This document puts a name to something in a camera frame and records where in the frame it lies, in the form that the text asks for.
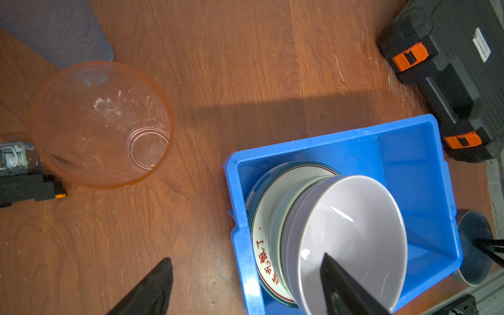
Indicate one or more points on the grey blue bowl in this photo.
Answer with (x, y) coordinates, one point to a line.
(476, 266)

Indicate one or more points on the light green bowl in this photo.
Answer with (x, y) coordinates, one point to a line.
(278, 220)

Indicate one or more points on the blue plastic bin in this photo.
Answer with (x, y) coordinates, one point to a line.
(406, 156)

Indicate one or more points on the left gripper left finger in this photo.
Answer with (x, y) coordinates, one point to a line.
(151, 295)

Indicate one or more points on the black tool case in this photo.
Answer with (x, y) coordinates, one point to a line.
(453, 52)

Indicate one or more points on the pink clear plastic cup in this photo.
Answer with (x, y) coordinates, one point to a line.
(102, 125)

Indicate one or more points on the orange sunburst white plate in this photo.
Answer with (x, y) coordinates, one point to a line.
(262, 210)

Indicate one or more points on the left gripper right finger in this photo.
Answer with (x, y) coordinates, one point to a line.
(343, 294)

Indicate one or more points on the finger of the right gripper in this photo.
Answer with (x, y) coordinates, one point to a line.
(491, 248)

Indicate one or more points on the lavender bowl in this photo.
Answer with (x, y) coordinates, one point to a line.
(357, 222)

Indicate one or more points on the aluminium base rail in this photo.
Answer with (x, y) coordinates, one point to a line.
(487, 298)

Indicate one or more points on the small black relay module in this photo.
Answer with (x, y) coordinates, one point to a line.
(22, 176)

